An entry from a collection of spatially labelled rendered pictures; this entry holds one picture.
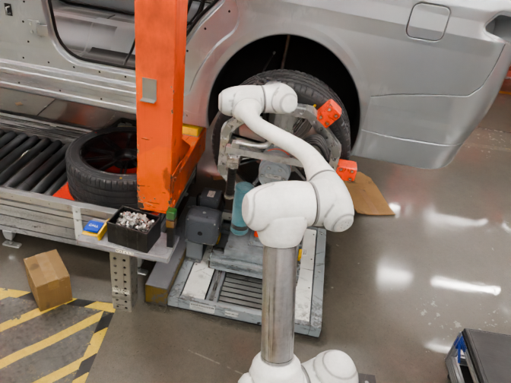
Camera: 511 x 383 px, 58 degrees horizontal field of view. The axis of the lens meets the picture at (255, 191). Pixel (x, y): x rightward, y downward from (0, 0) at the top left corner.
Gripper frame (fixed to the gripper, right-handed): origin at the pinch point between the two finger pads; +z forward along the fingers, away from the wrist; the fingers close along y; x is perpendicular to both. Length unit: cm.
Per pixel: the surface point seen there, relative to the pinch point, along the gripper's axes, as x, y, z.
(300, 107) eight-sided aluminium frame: -12.7, 10.5, -16.1
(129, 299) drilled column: -77, -97, -2
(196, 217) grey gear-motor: -59, -51, 16
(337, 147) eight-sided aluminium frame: -33.7, 19.5, -22.4
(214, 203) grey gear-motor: -61, -40, 26
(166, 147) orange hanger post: -10.6, -48.6, -4.3
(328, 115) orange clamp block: -18.7, 19.6, -22.1
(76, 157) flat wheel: -18, -100, 59
